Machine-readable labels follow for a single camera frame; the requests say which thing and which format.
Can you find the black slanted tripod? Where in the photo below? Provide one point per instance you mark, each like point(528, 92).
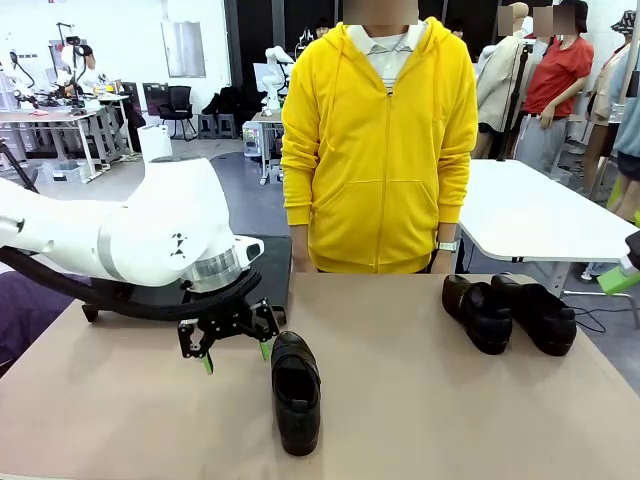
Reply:
point(17, 170)

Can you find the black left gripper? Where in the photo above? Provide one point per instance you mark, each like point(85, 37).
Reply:
point(227, 317)

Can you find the white black humanoid robot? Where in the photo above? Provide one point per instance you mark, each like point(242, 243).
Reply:
point(65, 65)

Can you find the grey stool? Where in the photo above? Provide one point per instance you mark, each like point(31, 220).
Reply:
point(207, 125)
point(227, 125)

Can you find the black bag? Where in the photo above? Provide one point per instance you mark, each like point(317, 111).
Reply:
point(227, 100)

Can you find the person's right forearm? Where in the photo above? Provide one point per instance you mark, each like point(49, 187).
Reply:
point(301, 237)

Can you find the person's left forearm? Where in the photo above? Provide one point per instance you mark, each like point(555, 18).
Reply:
point(448, 232)

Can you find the person's left hand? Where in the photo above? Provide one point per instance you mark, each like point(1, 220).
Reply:
point(444, 262)

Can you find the clear storage box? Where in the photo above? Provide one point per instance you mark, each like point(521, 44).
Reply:
point(65, 172)

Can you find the white folding table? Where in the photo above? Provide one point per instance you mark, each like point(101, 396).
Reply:
point(540, 210)

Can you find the silver wrist watch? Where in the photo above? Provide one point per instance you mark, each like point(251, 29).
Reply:
point(446, 246)

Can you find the small white humanoid robot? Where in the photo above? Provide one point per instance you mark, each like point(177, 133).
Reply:
point(25, 95)

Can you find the black leather loafer shoe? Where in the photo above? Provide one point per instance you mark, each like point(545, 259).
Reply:
point(545, 320)
point(295, 420)
point(480, 325)

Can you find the person in yellow hoodie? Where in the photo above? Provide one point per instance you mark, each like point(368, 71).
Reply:
point(370, 175)

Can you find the person's right hand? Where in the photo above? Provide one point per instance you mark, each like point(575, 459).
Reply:
point(303, 262)

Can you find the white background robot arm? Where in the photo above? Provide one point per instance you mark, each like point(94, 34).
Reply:
point(275, 55)

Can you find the red shirt mannequin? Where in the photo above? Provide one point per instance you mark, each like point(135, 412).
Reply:
point(557, 75)

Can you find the grey wall panel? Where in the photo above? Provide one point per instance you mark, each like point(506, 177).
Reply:
point(183, 50)

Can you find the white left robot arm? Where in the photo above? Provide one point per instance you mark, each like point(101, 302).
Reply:
point(165, 210)

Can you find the background person in white shirt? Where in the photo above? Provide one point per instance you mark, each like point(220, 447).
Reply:
point(95, 75)

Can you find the grey work desk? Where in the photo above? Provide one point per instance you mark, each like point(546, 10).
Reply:
point(40, 117)

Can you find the white air purifier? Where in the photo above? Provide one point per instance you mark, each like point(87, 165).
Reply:
point(155, 142)

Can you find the black office chair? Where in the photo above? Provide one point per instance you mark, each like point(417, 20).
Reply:
point(177, 100)

